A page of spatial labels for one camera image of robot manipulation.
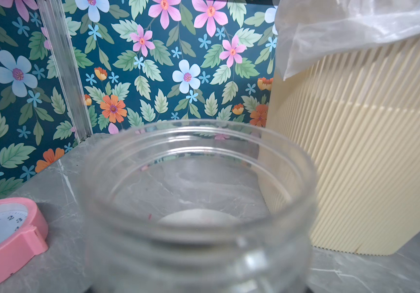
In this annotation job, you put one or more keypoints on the pink alarm clock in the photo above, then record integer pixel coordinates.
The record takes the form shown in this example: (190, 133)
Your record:
(23, 233)

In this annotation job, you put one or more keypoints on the white plastic bin liner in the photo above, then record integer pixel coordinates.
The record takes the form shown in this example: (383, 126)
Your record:
(310, 30)

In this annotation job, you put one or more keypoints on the cream ribbed trash bin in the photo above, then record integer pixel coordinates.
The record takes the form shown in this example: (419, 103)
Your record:
(357, 114)

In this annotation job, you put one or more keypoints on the clear jar with flower tea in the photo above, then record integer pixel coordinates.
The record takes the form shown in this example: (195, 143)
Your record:
(198, 206)

